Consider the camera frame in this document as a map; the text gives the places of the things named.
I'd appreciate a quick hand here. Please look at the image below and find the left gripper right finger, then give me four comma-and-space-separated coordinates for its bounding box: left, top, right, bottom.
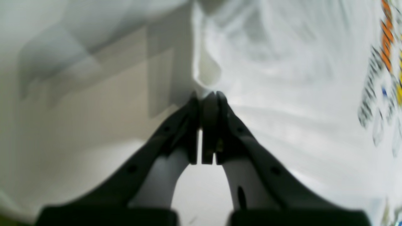
201, 91, 370, 226

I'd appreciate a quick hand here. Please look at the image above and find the white printed T-shirt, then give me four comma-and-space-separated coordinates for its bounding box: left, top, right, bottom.
191, 0, 401, 226

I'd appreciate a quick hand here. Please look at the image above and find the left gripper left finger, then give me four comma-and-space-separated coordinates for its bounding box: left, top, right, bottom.
35, 93, 199, 226

